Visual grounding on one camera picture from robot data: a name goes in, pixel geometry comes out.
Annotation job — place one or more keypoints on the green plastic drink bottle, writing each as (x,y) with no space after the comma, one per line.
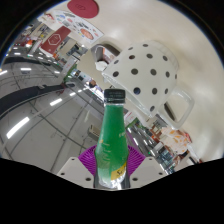
(111,143)

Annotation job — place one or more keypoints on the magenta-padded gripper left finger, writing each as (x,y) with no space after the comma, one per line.
(75,168)

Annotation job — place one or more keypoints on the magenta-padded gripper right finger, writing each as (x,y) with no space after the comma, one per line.
(148,168)

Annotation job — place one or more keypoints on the white paper napkin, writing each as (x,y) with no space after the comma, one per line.
(100,65)

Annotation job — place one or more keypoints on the ceiling air conditioner unit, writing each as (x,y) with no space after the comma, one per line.
(94,132)

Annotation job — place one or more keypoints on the colourful printed leaflet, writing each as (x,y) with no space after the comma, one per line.
(78,26)

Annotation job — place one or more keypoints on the white black-dotted mug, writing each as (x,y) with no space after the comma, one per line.
(143,80)

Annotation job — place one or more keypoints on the group of ceiling lights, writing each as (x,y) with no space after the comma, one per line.
(18,126)

